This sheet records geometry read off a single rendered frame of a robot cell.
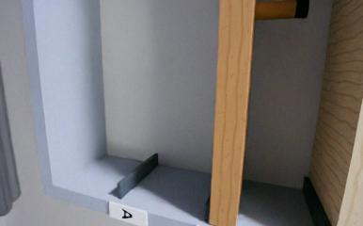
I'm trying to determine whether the amber vial with black cap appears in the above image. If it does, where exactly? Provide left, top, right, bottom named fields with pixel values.
left=254, top=0, right=309, bottom=21

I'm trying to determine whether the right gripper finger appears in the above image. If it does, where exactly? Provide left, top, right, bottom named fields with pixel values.
left=0, top=72, right=20, bottom=217

